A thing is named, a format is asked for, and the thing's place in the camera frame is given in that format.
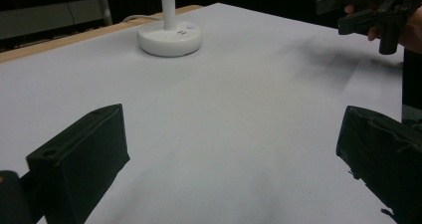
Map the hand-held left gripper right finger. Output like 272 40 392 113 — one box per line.
335 105 422 224

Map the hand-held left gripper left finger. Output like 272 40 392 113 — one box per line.
26 103 130 224

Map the grey panel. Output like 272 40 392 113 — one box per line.
0 0 105 41

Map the white table sheet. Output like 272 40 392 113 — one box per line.
0 2 406 224

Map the white desk lamp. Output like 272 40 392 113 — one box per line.
136 0 204 58

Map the metal stand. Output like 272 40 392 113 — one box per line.
95 0 114 27

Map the white lamp cable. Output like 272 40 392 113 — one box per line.
121 14 164 23

